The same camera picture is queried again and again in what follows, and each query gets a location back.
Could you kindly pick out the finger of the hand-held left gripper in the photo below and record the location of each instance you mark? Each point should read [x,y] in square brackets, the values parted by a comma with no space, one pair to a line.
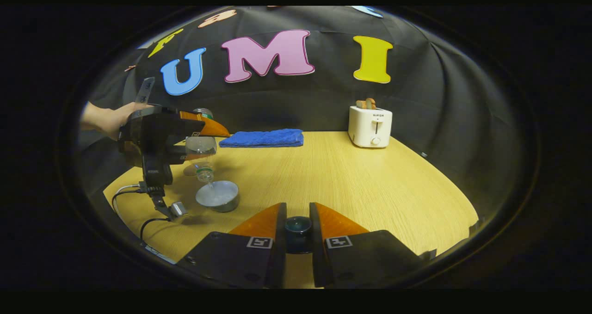
[212,128]
[178,154]

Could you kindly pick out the dark teal teacup lid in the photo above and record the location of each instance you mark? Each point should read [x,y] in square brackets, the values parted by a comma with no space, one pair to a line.
[298,225]

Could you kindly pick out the grey teacup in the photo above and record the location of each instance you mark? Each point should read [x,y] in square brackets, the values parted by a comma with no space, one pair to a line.
[226,205]

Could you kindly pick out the clear plastic water bottle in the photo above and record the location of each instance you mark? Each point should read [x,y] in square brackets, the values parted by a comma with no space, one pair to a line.
[201,145]

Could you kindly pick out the black backdrop cloth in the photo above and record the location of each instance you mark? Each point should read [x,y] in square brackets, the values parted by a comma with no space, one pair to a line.
[300,106]

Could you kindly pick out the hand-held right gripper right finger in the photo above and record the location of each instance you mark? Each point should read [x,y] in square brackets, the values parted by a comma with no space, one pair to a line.
[318,258]

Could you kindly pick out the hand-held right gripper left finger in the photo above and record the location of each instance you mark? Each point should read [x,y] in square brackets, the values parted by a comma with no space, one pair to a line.
[277,258]

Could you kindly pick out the toast bread slice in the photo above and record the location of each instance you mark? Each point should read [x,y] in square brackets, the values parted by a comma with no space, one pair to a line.
[371,103]
[360,105]

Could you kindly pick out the white toaster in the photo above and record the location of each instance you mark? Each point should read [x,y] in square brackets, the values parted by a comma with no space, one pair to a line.
[365,129]

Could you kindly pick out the folded blue towel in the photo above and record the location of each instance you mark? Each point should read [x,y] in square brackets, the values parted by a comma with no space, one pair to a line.
[263,138]

